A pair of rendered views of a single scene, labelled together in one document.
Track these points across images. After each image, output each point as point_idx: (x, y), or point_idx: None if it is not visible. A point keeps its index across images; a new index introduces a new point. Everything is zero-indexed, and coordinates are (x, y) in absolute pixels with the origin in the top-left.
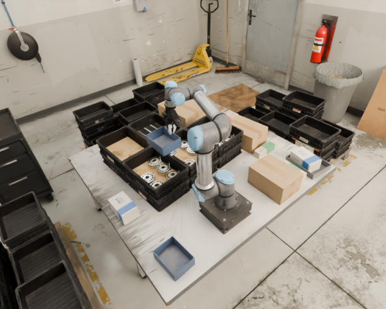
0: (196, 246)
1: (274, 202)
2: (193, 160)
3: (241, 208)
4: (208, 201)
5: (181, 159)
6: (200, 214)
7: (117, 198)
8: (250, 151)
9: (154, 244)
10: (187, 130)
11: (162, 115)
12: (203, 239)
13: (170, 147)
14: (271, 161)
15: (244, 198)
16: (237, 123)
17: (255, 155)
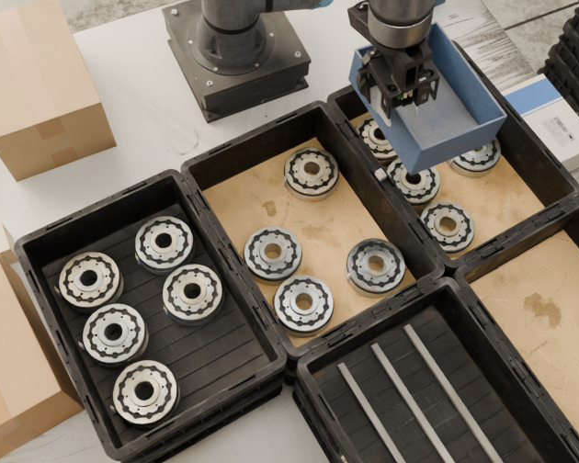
0: (341, 1)
1: (84, 57)
2: (289, 180)
3: (201, 2)
4: (283, 51)
5: (334, 227)
6: (309, 77)
7: (568, 137)
8: (19, 278)
9: (445, 29)
10: (274, 333)
11: (435, 86)
12: (320, 13)
13: None
14: (11, 100)
15: (174, 28)
16: None
17: (13, 246)
